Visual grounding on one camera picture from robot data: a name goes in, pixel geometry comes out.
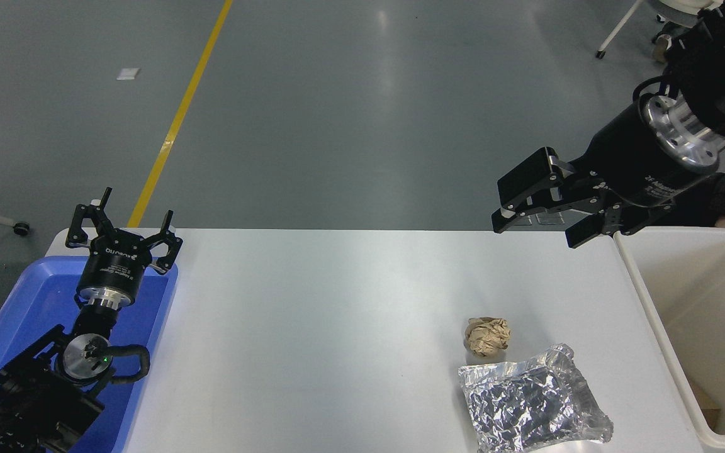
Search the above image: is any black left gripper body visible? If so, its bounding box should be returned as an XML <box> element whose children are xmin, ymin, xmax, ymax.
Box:
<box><xmin>76</xmin><ymin>228</ymin><xmax>161</xmax><ymax>296</ymax></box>

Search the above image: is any white chair with grey seat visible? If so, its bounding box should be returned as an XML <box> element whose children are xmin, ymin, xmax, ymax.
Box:
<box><xmin>595</xmin><ymin>0</ymin><xmax>725</xmax><ymax>59</ymax></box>

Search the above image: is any silver foil plate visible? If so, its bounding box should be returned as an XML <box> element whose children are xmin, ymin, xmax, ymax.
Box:
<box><xmin>458</xmin><ymin>344</ymin><xmax>614</xmax><ymax>453</ymax></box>

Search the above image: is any blue plastic tray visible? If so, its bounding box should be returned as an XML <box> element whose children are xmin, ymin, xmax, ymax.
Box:
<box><xmin>0</xmin><ymin>255</ymin><xmax>179</xmax><ymax>453</ymax></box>

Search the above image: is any large pale plastic bin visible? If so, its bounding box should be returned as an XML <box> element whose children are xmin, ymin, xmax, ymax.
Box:
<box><xmin>613</xmin><ymin>226</ymin><xmax>725</xmax><ymax>451</ymax></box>

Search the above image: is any crumpled tan paper ball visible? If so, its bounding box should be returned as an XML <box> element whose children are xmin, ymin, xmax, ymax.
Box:
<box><xmin>464</xmin><ymin>316</ymin><xmax>512</xmax><ymax>357</ymax></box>

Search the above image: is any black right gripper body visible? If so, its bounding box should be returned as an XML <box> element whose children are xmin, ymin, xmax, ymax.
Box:
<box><xmin>571</xmin><ymin>103</ymin><xmax>712</xmax><ymax>210</ymax></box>

